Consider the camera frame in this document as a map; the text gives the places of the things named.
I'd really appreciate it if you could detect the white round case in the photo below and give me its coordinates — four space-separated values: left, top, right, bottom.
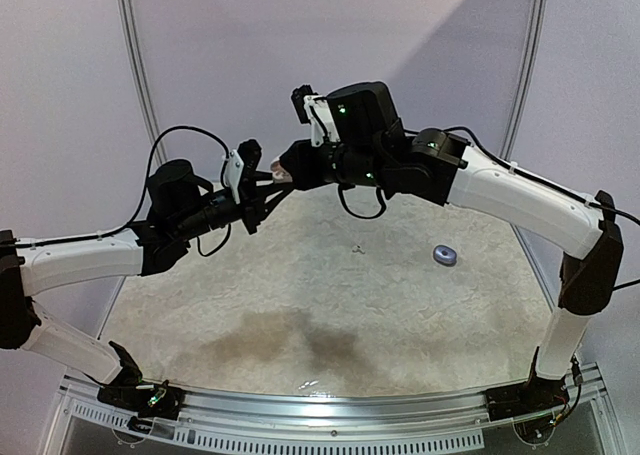
270 159 293 183

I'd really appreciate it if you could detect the blue earbud charging case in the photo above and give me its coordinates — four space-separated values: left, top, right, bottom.
433 245 458 266

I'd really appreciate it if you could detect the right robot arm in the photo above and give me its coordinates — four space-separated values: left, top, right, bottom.
279 81 624 411

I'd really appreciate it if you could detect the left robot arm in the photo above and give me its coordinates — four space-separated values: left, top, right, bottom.
1 153 292 409

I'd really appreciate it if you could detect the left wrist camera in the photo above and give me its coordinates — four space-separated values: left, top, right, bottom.
222 139 262 205

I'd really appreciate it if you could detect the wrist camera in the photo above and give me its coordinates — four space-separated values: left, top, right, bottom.
291 85 340 148
222 139 262 205

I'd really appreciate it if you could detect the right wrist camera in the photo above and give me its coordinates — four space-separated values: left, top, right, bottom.
291 85 340 148

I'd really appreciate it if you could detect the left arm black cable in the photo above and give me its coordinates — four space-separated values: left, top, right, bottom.
0 126 236 259

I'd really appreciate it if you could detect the left aluminium corner post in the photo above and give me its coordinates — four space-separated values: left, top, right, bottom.
117 0 168 167

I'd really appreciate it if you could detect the aluminium corner post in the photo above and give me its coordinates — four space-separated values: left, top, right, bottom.
489 0 550 188
117 0 168 167

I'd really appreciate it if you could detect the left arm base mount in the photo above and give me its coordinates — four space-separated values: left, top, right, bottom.
97 374 186 420

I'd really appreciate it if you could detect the right aluminium corner post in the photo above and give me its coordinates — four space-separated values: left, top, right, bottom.
489 0 550 188

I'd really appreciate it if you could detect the aluminium front rail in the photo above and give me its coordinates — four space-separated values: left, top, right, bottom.
44 364 625 454

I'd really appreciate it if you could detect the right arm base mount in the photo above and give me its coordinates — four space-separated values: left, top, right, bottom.
484 361 570 421

